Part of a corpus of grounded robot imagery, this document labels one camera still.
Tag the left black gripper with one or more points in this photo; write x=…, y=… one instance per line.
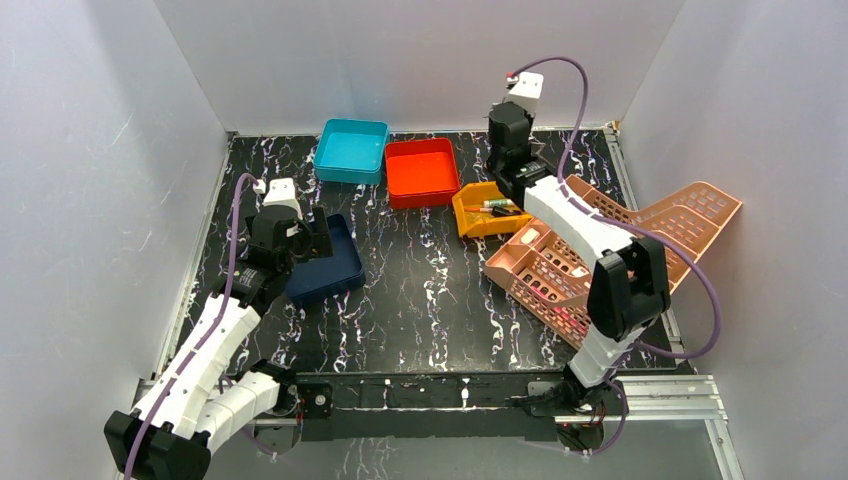
x=308, y=237

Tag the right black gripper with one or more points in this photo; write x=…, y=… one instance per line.
x=530, y=117

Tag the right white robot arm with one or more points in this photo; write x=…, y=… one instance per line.
x=592, y=282

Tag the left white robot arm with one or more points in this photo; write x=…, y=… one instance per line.
x=175, y=428

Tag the navy blue plastic box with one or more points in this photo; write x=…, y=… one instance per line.
x=321, y=278

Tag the green white marker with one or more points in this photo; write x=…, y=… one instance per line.
x=502, y=202

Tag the black clip in bin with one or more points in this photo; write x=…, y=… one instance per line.
x=499, y=212

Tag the red plastic box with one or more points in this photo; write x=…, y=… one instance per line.
x=421, y=173

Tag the teal plastic box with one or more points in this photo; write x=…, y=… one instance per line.
x=351, y=151

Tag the pink tiered file rack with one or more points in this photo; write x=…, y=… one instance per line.
x=689, y=218

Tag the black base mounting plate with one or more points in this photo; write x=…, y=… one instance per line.
x=430, y=404

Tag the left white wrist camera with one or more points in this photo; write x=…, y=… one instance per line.
x=278, y=200

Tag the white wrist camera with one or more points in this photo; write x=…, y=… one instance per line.
x=278, y=200
x=525, y=89

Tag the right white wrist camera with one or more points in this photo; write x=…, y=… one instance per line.
x=525, y=89

